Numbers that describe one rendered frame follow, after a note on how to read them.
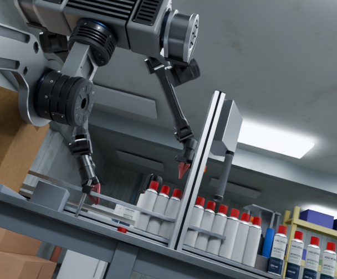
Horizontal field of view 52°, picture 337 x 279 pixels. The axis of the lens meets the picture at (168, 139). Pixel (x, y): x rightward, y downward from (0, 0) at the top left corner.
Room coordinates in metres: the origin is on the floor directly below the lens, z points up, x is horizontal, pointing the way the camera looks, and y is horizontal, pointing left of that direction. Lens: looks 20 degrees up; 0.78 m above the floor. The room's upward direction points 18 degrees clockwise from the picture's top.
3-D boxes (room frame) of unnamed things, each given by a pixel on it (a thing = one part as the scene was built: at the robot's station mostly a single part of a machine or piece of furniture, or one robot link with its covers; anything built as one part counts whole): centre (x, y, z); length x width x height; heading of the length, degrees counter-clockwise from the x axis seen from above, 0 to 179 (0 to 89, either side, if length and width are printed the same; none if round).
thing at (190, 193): (1.27, -0.14, 1.17); 0.04 x 0.04 x 0.67; 3
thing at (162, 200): (1.41, -0.05, 0.98); 0.05 x 0.05 x 0.20
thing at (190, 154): (1.59, -0.11, 1.30); 0.10 x 0.07 x 0.07; 94
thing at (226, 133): (1.33, -0.20, 1.38); 0.17 x 0.10 x 0.19; 148
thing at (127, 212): (2.02, 0.07, 0.95); 0.20 x 0.20 x 0.14
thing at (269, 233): (1.48, -0.54, 0.98); 0.03 x 0.03 x 0.17
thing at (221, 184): (1.32, -0.26, 1.18); 0.04 x 0.04 x 0.21
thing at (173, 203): (1.40, -0.10, 0.98); 0.05 x 0.05 x 0.20
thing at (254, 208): (1.53, -0.51, 1.14); 0.14 x 0.11 x 0.01; 93
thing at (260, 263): (1.52, -0.51, 1.01); 0.14 x 0.13 x 0.26; 93
